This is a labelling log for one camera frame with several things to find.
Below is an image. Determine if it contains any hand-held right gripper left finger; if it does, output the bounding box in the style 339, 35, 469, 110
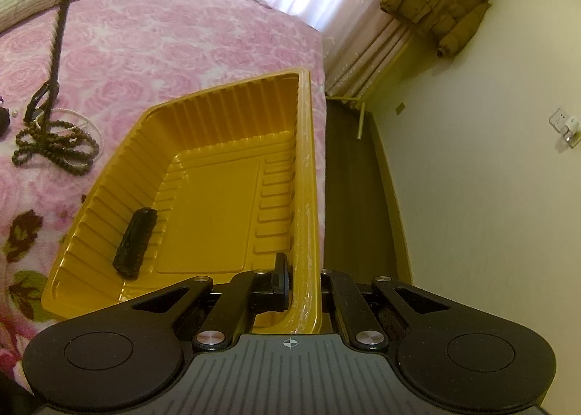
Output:
122, 253, 292, 352

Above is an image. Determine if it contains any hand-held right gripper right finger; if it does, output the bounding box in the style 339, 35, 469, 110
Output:
319, 268, 455, 351

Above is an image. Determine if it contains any yellow plastic tray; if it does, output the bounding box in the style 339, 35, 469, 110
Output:
41, 66, 324, 335

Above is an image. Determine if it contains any white pearl necklace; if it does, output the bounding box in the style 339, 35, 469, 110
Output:
43, 109, 108, 149

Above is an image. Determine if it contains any black fitness band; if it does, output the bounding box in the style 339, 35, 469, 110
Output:
25, 81, 62, 123

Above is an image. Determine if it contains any small black wristwatch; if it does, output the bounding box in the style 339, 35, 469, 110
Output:
0, 97, 12, 140

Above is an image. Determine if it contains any long dark bead necklace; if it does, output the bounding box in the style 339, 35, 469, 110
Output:
13, 0, 99, 176

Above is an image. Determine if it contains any pink patterned drape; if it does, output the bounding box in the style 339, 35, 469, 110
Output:
324, 0, 482, 98

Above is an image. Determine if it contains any pink floral blanket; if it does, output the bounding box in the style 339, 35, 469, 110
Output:
0, 0, 328, 398

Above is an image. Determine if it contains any white plug-in charger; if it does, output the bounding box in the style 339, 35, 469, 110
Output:
563, 115, 581, 146

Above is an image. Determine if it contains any olive padded jacket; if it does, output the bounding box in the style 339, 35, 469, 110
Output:
380, 0, 494, 58

